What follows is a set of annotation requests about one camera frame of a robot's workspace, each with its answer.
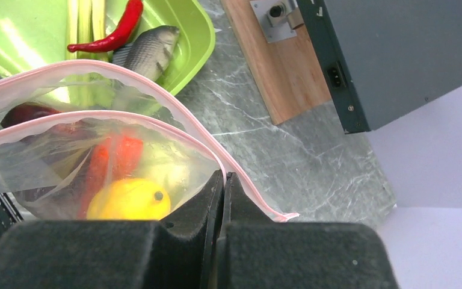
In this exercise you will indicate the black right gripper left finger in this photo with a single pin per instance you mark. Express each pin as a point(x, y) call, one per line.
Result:
point(175, 252)

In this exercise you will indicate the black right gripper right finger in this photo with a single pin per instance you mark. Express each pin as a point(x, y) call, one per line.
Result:
point(254, 251)

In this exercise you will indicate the yellow bell pepper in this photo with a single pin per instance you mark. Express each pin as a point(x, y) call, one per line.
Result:
point(130, 199)

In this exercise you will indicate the orange red chili pepper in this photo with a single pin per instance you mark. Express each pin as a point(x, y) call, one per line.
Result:
point(113, 159)

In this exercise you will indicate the clear pink zip top bag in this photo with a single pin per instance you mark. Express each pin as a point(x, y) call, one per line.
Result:
point(44, 161)

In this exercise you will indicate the grey toy fish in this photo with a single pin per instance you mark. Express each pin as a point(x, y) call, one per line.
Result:
point(150, 53)

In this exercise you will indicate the wooden board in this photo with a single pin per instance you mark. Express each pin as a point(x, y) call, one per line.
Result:
point(284, 65)

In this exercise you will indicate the dark grey rack device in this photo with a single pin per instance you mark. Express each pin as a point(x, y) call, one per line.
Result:
point(380, 59)

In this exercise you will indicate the green celery stalks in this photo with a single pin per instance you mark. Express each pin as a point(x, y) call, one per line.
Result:
point(90, 90)

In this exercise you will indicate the green plastic tray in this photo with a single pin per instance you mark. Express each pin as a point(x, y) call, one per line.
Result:
point(33, 34)

